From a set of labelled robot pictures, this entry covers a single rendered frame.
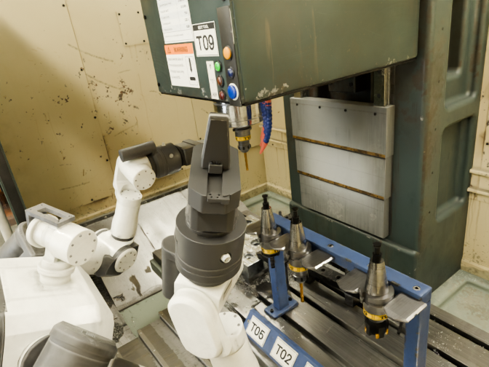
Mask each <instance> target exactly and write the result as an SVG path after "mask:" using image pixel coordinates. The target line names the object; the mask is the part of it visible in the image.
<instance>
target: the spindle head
mask: <svg viewBox="0 0 489 367"><path fill-rule="evenodd" d="M140 3H141V7H142V11H143V19H144V21H145V25H146V32H147V35H148V42H149V46H150V49H151V56H152V60H153V63H154V70H155V74H156V80H157V85H158V88H159V91H160V93H161V94H165V95H174V96H179V97H184V98H193V99H199V100H208V101H213V102H218V103H227V104H230V103H229V97H228V87H227V81H226V72H225V66H224V61H223V50H222V45H221V40H220V30H219V25H218V14H217V9H216V8H219V7H225V6H229V9H230V13H231V24H232V30H233V36H234V49H235V55H236V66H237V71H238V77H239V88H240V95H241V101H242V106H250V105H253V104H256V103H261V102H264V101H267V100H271V99H275V98H279V97H282V96H286V95H290V94H293V93H296V92H301V91H304V90H309V89H311V88H315V87H319V86H322V85H326V84H330V83H333V82H338V81H341V80H344V79H349V78H352V77H355V76H359V75H363V74H367V73H370V72H374V71H378V70H381V69H384V68H389V67H392V66H397V65H399V64H403V63H407V62H410V61H414V60H416V56H417V52H418V23H419V8H420V0H188V7H189V12H190V16H191V24H192V25H193V24H198V23H206V22H211V21H215V29H216V34H217V40H218V49H219V55H220V56H199V57H197V55H196V47H195V42H194V41H190V42H176V43H168V44H165V41H164V34H163V30H162V23H161V19H160V15H159V8H158V4H157V0H140ZM189 43H192V45H193V49H194V57H195V62H196V70H197V75H198V80H199V88H198V87H184V86H176V85H172V82H171V77H170V70H169V66H168V62H167V56H166V52H165V47H164V46H165V45H173V44H189ZM216 60H219V61H220V62H221V65H222V71H221V72H220V73H218V72H217V71H216V70H215V77H216V81H217V76H218V75H221V76H222V77H223V79H224V86H223V87H219V86H218V83H217V87H218V93H219V90H224V91H225V93H226V100H225V101H222V100H221V99H220V98H219V100H218V99H212V95H211V90H210V81H209V76H208V71H207V62H206V61H213V63H214V67H215V61H216Z"/></svg>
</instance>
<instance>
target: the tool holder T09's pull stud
mask: <svg viewBox="0 0 489 367"><path fill-rule="evenodd" d="M373 247H374V251H373V261H374V262H381V261H382V252H380V247H381V243H380V242H374V243H373Z"/></svg>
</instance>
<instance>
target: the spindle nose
mask: <svg viewBox="0 0 489 367"><path fill-rule="evenodd" d="M213 108H214V112H218V113H227V114H228V123H229V128H235V127H246V126H250V125H255V124H257V123H260V122H262V121H263V117H262V112H261V105H260V103H256V104H253V105H250V106H243V107H237V106H230V104H227V103H218V102H213Z"/></svg>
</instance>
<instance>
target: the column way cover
mask: <svg viewBox="0 0 489 367"><path fill-rule="evenodd" d="M290 108H291V118H292V128H293V138H294V139H295V150H296V159H297V169H298V173H300V183H301V202H302V205H303V206H306V207H308V208H311V209H312V210H315V211H318V212H320V213H323V214H325V215H327V216H330V217H332V218H335V219H337V220H339V221H342V222H344V223H347V224H349V225H352V226H355V227H356V228H359V229H361V230H364V231H366V232H369V233H371V234H374V235H376V236H378V237H381V238H385V237H387V236H388V235H389V198H390V196H391V158H392V155H393V154H394V114H395V105H387V106H385V107H383V106H374V103H366V102H359V101H351V100H336V99H328V98H313V97H303V98H294V97H292V98H290Z"/></svg>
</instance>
